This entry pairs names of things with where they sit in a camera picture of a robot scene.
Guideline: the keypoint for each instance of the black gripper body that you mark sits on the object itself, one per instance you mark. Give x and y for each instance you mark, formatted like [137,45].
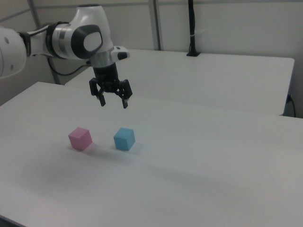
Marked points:
[105,74]

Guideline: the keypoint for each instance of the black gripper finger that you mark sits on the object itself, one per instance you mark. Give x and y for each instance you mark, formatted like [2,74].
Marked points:
[102,100]
[125,100]

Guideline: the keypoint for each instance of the blue cube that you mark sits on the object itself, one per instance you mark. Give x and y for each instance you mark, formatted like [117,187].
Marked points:
[124,139]

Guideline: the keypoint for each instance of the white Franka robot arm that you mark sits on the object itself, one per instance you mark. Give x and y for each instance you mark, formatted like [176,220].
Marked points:
[90,23]

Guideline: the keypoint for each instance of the pink cube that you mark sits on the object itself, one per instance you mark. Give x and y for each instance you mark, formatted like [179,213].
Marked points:
[80,139]

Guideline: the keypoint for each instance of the white adjacent table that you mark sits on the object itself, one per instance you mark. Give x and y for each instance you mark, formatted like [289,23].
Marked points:
[201,78]

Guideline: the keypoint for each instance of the black pole with base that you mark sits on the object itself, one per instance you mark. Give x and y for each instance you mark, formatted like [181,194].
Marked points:
[192,26]

